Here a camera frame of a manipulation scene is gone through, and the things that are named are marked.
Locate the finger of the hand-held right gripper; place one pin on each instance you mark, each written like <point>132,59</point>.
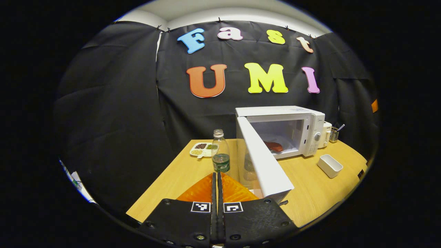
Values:
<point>375,105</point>

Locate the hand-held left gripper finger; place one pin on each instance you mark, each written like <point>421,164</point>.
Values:
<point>220,213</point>
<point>213,213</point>

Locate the white microwave oven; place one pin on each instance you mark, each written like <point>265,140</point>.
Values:
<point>268,168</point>

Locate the red meat slice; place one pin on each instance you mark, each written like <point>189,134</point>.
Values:
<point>274,147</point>

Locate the metal spoon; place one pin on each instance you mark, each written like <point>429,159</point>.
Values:
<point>341,127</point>

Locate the white toaster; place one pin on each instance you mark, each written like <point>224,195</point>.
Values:
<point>326,132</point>

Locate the clear plastic water bottle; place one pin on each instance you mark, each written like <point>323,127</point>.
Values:
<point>220,151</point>

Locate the white divided snack plate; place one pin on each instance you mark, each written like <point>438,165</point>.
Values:
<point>201,148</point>

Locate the white rectangular dish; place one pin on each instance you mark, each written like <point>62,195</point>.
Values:
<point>329,165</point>

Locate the white paper sheet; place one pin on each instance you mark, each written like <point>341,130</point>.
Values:
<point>77,182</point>

